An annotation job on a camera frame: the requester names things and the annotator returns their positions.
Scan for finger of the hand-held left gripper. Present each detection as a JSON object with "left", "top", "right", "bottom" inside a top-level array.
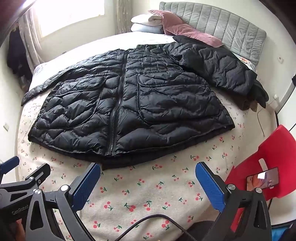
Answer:
[
  {"left": 0, "top": 163, "right": 51, "bottom": 189},
  {"left": 0, "top": 156, "right": 20, "bottom": 179}
]

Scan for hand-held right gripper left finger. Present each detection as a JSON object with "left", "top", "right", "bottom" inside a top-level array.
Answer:
[{"left": 24, "top": 162, "right": 101, "bottom": 241}]

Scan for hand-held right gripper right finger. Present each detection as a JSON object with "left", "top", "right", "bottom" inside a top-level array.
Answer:
[{"left": 195, "top": 161, "right": 272, "bottom": 241}]

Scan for shiny black puffer jacket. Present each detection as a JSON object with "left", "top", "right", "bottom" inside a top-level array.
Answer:
[{"left": 21, "top": 44, "right": 236, "bottom": 171}]

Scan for matte black quilted jacket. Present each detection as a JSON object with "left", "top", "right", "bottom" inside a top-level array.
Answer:
[{"left": 170, "top": 35, "right": 258, "bottom": 96}]

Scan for hanging dark clothes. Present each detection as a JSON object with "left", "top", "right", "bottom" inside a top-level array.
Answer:
[{"left": 7, "top": 29, "right": 31, "bottom": 77}]

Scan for smartphone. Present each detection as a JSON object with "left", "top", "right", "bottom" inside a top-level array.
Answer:
[{"left": 246, "top": 167, "right": 279, "bottom": 191}]

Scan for cherry print blanket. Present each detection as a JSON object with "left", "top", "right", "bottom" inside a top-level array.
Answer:
[{"left": 16, "top": 93, "right": 278, "bottom": 241}]

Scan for red plastic chair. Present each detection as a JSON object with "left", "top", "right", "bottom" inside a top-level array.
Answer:
[{"left": 224, "top": 125, "right": 296, "bottom": 232}]

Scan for brown garment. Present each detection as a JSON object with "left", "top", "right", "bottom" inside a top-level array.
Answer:
[{"left": 238, "top": 95, "right": 258, "bottom": 111}]

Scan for black garment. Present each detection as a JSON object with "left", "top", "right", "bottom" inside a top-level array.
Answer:
[{"left": 248, "top": 79, "right": 269, "bottom": 108}]

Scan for bed with white sheet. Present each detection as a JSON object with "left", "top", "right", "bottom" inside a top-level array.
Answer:
[{"left": 16, "top": 31, "right": 278, "bottom": 241}]

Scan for patterned sheer curtain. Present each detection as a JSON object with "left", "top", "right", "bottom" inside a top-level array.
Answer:
[
  {"left": 18, "top": 9, "right": 44, "bottom": 67},
  {"left": 116, "top": 0, "right": 133, "bottom": 35}
]

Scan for window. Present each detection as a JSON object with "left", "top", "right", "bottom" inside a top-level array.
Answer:
[{"left": 35, "top": 0, "right": 111, "bottom": 37}]

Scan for pink velvet pillow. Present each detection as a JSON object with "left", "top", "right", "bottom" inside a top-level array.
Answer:
[{"left": 148, "top": 10, "right": 223, "bottom": 48}]

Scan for grey padded headboard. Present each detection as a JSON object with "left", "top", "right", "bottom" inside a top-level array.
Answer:
[{"left": 159, "top": 2, "right": 267, "bottom": 66}]

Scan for pale blue pillow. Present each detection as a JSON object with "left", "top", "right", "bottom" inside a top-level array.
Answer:
[{"left": 131, "top": 23, "right": 166, "bottom": 34}]

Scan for white pillow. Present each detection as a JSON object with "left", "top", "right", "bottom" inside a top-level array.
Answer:
[{"left": 131, "top": 14, "right": 167, "bottom": 27}]

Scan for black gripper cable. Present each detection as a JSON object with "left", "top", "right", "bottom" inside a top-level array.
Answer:
[{"left": 119, "top": 214, "right": 201, "bottom": 241}]

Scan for thin black charging cable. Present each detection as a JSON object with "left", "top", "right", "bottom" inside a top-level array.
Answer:
[{"left": 256, "top": 108, "right": 266, "bottom": 137}]

